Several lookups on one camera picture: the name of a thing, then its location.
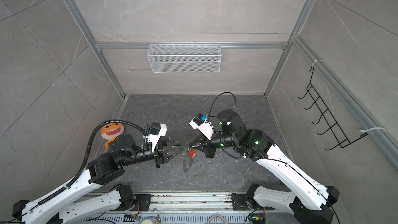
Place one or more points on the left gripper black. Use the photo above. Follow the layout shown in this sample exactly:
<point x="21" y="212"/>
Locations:
<point x="159" y="152"/>

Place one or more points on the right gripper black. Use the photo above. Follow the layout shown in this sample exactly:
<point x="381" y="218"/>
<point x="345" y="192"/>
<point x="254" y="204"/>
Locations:
<point x="206" y="145"/>

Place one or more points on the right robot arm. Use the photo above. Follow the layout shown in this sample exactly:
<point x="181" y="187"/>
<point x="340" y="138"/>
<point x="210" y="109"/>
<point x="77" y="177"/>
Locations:
<point x="255" y="145"/>

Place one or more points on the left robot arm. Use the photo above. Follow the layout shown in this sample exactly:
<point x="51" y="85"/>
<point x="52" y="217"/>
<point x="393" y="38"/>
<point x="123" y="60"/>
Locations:
<point x="62" y="205"/>

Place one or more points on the orange shark plush toy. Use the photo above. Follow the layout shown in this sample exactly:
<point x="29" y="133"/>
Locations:
<point x="110" y="131"/>

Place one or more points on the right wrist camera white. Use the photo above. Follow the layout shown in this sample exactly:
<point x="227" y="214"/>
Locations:
<point x="201" y="123"/>

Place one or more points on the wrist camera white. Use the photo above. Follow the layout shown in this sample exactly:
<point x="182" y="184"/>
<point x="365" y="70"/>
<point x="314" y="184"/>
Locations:
<point x="201" y="123"/>
<point x="157" y="130"/>

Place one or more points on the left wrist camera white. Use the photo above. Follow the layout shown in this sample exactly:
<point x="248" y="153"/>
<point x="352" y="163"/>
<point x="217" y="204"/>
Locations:
<point x="157" y="130"/>

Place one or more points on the aluminium rail frame front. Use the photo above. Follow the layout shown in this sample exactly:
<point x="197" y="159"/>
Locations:
<point x="192" y="207"/>

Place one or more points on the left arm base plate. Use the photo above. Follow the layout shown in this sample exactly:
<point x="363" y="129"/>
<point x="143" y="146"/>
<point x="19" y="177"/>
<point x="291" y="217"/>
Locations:
<point x="138" y="202"/>

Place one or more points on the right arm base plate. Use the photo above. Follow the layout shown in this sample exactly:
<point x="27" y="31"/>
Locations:
<point x="240" y="203"/>

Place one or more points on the white wire mesh basket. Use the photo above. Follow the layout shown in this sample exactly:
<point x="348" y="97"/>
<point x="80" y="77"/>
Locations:
<point x="193" y="58"/>

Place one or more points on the black wire hook rack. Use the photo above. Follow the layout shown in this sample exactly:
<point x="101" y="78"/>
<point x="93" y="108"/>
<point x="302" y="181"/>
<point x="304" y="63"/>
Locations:
<point x="326" y="115"/>

